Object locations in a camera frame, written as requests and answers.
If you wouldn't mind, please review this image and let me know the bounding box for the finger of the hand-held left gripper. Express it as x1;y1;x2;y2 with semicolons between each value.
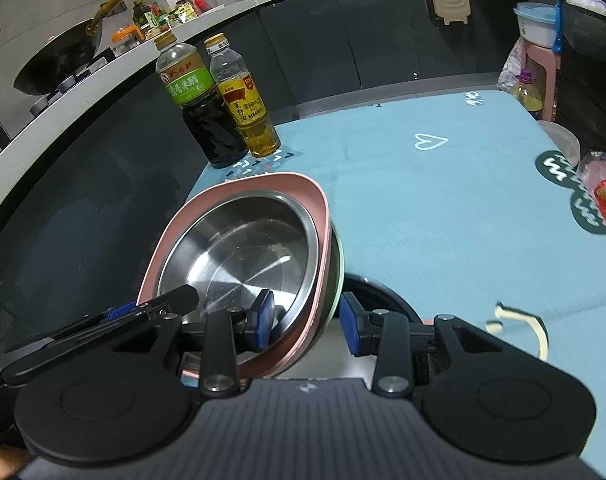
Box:
0;284;201;388

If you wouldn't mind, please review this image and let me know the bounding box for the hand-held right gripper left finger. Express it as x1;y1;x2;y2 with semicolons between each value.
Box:
113;289;277;395

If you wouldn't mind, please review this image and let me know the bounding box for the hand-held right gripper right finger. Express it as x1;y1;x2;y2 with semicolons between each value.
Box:
340;292;498;396

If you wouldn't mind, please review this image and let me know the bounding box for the black bowl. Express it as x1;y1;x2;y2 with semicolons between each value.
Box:
340;272;424;326

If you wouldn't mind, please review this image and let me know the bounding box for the stainless steel bowl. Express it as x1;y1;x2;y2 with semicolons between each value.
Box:
154;190;320;346

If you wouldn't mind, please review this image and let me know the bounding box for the pink square plate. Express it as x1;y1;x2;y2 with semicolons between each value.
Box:
135;172;331;380

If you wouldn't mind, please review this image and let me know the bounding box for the blue printed tablecloth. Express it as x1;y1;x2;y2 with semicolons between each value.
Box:
183;87;606;480

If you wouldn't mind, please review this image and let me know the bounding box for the dark vinegar bottle green label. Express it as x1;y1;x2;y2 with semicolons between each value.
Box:
155;30;248;170

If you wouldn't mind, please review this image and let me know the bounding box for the oil bottle yellow label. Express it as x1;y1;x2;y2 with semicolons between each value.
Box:
204;33;282;158

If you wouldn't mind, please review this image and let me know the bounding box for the gas stove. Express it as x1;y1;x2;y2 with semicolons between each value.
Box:
0;55;114;161

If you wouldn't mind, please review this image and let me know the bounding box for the orange lid container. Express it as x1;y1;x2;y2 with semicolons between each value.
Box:
112;25;144;56

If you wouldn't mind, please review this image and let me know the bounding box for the clear plastic bowl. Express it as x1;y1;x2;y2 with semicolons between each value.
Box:
535;120;581;168

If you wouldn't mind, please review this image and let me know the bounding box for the row of condiment jars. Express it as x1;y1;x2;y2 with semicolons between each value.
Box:
132;0;212;41

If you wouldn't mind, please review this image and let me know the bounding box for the yellow oil jug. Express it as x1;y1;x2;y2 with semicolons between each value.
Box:
509;71;544;121

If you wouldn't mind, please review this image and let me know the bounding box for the floral plastic bag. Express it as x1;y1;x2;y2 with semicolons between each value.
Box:
498;40;528;92

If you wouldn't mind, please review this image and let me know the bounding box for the pink plastic stool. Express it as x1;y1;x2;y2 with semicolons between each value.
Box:
520;40;562;121

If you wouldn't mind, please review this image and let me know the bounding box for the white container blue lid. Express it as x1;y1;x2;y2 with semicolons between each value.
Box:
514;2;558;47

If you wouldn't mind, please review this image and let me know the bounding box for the black mesh cart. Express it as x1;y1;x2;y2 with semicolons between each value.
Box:
558;2;606;126

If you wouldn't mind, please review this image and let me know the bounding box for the black wok wooden handle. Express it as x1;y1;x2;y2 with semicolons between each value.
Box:
14;0;158;96

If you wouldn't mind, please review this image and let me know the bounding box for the blue strap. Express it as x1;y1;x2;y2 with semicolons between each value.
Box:
550;0;564;53

